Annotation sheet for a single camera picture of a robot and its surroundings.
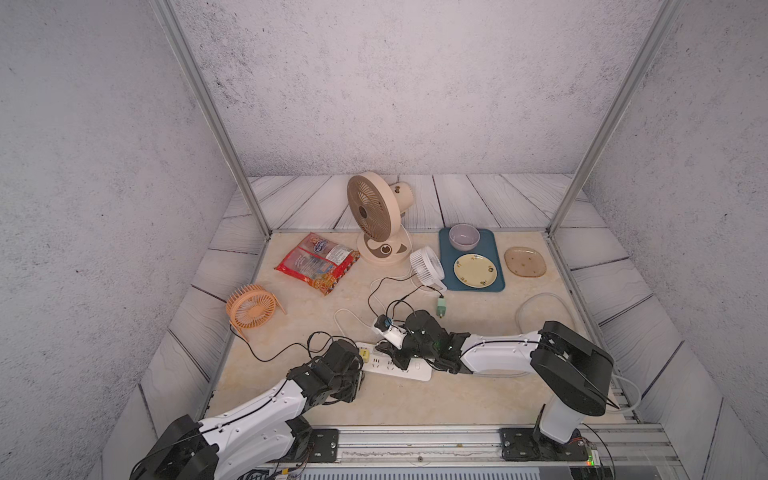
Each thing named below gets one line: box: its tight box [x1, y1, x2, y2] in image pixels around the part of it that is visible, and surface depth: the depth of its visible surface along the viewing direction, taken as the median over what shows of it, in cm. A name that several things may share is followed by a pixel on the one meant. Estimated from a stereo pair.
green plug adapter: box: [436, 297, 447, 318], surface depth 98 cm
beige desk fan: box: [347, 171, 415, 265], surface depth 101 cm
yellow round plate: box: [453, 253, 499, 289], surface depth 110 cm
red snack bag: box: [274, 232, 361, 295], surface depth 109 cm
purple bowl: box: [449, 223, 481, 251], surface depth 114 cm
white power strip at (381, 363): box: [356, 342, 433, 381], surface depth 84 cm
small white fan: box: [410, 246, 447, 292], surface depth 99 cm
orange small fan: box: [226, 284, 287, 342], surface depth 90 cm
